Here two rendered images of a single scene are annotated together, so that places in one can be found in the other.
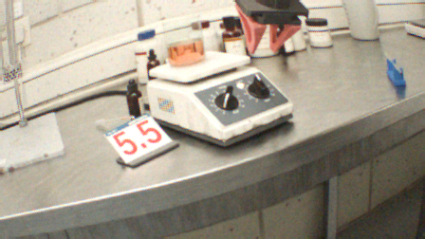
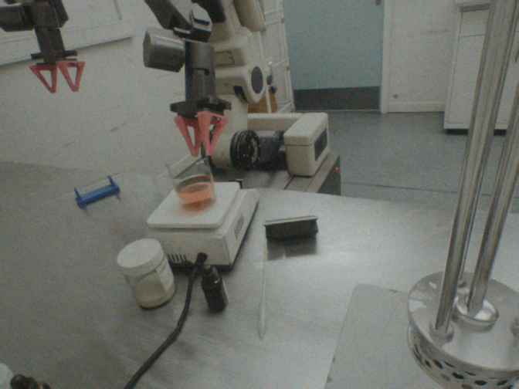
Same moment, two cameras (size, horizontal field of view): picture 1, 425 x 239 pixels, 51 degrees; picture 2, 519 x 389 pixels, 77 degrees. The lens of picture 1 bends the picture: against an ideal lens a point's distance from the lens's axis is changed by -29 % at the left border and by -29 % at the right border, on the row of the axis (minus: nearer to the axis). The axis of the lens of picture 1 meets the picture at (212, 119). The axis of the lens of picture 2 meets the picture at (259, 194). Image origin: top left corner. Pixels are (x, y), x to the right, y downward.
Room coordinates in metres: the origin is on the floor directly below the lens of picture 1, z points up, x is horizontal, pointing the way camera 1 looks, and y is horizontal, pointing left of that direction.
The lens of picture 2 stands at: (1.12, 0.42, 1.09)
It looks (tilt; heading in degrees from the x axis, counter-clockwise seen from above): 30 degrees down; 229
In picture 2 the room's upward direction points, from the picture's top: 10 degrees counter-clockwise
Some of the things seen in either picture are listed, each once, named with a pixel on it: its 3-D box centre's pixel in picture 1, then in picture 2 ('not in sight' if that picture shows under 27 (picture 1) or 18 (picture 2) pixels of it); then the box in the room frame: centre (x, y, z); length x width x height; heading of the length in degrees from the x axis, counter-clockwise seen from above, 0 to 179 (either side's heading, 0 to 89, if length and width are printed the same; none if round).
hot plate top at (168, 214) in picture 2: (198, 64); (195, 203); (0.90, 0.01, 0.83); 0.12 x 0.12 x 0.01; 31
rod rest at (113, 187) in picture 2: (395, 71); (95, 188); (0.94, -0.39, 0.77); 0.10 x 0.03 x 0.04; 169
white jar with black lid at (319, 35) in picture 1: (319, 31); not in sight; (1.35, -0.30, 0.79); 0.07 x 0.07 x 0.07
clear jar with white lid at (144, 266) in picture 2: not in sight; (148, 273); (1.02, 0.03, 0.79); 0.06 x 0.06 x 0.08
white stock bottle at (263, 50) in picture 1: (258, 27); not in sight; (1.30, -0.14, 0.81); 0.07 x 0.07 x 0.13
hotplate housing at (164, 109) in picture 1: (212, 95); (208, 216); (0.88, -0.01, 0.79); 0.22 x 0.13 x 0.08; 31
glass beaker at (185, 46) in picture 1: (184, 41); (195, 181); (0.90, 0.02, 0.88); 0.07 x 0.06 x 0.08; 3
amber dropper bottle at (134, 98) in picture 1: (134, 98); (212, 285); (0.98, 0.12, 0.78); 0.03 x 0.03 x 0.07
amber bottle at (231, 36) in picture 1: (232, 38); not in sight; (1.26, -0.07, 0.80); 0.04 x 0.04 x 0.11
